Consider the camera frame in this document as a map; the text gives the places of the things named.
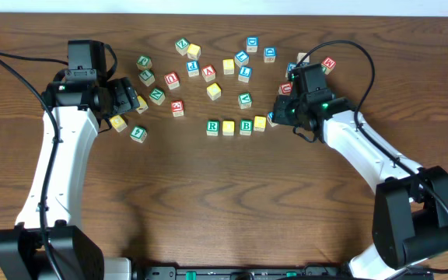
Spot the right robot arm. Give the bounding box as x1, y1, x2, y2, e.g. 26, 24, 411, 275
272, 64, 448, 279

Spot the yellow O block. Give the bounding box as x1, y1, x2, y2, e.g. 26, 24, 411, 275
254, 116, 267, 131
222, 120, 235, 136

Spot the blue D block top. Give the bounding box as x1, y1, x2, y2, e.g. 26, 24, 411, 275
246, 37, 258, 53

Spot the green J block left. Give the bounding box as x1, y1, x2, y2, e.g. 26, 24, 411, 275
136, 55, 152, 71

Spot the red E block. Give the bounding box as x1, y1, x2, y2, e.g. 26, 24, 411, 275
171, 100, 184, 117

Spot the green 4 block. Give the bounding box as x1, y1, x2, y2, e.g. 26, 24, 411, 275
130, 126, 148, 143

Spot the yellow block far left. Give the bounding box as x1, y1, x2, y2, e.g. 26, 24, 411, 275
109, 115, 128, 132

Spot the green 7 block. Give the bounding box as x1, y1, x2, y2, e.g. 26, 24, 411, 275
138, 69, 155, 86

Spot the yellow block near Z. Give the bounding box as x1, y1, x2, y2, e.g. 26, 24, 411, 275
187, 44, 201, 61

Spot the red u block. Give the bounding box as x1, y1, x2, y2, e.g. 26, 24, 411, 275
164, 72, 180, 89
278, 82, 292, 96

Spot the blue l block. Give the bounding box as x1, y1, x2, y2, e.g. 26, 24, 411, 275
238, 66, 252, 82
234, 51, 250, 68

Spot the plain X block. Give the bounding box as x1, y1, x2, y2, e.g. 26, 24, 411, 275
296, 52, 310, 65

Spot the yellow S block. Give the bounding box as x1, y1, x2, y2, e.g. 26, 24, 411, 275
222, 58, 234, 75

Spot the blue L block lower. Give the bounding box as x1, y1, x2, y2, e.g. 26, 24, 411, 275
238, 66, 252, 82

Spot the blue d block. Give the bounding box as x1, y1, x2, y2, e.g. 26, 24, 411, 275
264, 47, 277, 63
246, 37, 258, 53

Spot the blue P block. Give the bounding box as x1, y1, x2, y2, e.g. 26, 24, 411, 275
186, 61, 200, 77

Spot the green R block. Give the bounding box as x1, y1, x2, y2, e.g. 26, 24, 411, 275
206, 120, 220, 136

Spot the green V block centre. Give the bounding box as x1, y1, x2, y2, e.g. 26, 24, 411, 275
238, 93, 253, 110

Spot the blue 5 block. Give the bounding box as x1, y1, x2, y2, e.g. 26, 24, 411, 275
285, 62, 296, 78

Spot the blue L block upper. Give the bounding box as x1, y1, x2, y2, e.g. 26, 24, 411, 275
234, 51, 250, 68

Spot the green Z block top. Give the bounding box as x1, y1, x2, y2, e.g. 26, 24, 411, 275
174, 37, 190, 56

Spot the red U block right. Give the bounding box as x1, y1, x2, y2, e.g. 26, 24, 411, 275
278, 82, 292, 96

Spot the yellow C block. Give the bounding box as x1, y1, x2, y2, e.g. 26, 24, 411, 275
206, 82, 222, 100

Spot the blue D block right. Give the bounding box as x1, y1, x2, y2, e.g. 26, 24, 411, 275
264, 47, 277, 63

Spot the red M block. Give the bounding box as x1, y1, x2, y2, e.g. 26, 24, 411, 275
321, 57, 336, 75

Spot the green B block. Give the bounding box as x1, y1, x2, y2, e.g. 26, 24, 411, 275
240, 119, 254, 135

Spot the red U block left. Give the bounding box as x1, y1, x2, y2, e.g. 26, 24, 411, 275
164, 72, 180, 89

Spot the yellow block beside V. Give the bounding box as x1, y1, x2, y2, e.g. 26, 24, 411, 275
136, 96, 149, 114

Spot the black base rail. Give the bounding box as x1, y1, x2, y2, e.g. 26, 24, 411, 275
131, 263, 435, 280

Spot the red A block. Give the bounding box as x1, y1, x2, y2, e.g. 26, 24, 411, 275
201, 65, 216, 82

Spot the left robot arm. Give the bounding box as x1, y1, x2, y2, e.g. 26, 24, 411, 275
0, 40, 142, 279

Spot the blue T block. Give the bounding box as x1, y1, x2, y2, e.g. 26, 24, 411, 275
267, 112, 277, 127

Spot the green N block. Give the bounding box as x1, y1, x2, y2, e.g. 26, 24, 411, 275
149, 88, 166, 106

